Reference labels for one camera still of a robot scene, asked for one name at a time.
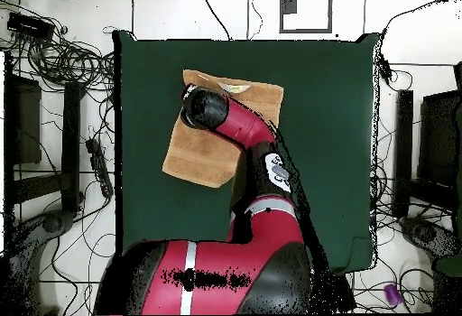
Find tan terry towel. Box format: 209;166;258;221
161;69;285;190

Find dark flat panel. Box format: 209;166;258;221
4;73;42;165

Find dark green table cloth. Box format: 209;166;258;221
112;29;380;273

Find black power strip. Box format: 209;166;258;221
85;137;115;199

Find grey stand base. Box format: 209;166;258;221
6;209;77;315
399;216;461;259

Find purple small object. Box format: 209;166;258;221
383;283;403;307

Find black electronics box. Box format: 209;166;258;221
5;11;56;42

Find long black cable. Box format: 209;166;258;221
197;0;234;42

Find grey square floor frame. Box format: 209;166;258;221
279;0;333;34

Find tangled black cables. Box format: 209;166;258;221
369;59;456;313
0;0;116;93

